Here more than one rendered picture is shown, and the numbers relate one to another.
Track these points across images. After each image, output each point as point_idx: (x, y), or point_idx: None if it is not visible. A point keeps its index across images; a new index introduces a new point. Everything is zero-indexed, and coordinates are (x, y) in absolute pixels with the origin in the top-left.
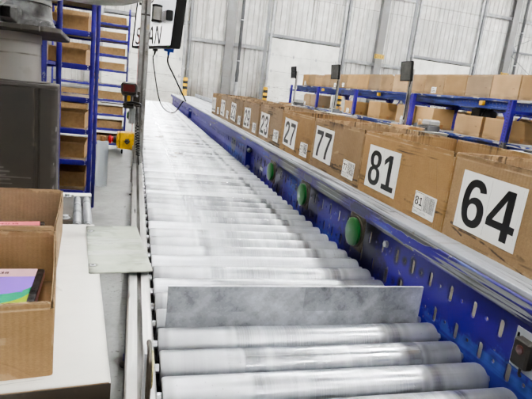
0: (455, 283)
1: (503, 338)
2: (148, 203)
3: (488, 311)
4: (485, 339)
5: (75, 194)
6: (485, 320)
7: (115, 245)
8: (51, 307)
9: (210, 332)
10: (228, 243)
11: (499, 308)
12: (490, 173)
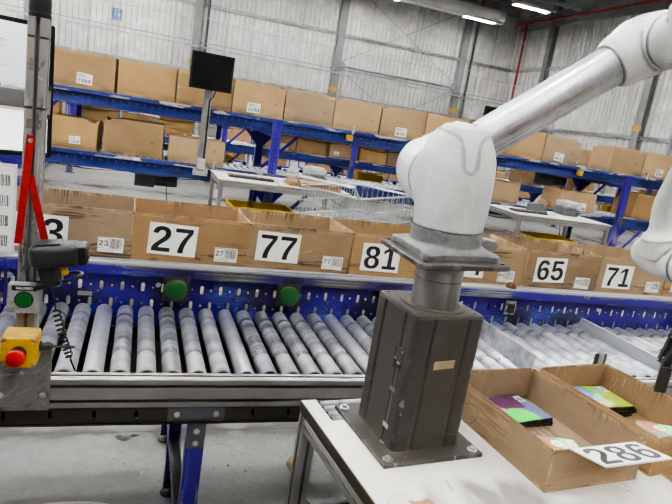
0: (464, 299)
1: (490, 308)
2: (315, 370)
3: (482, 302)
4: (481, 313)
5: (315, 408)
6: (481, 306)
7: None
8: (605, 366)
9: None
10: None
11: (487, 299)
12: None
